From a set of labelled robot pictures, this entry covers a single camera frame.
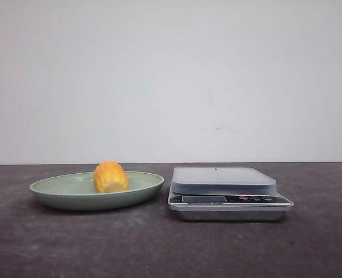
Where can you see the yellow corn cob piece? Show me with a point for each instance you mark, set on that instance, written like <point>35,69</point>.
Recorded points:
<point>109,176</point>

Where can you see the silver digital kitchen scale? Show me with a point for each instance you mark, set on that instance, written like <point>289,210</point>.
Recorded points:
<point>225,194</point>

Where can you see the green round plate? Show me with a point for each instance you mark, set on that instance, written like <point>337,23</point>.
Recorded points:
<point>76,192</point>

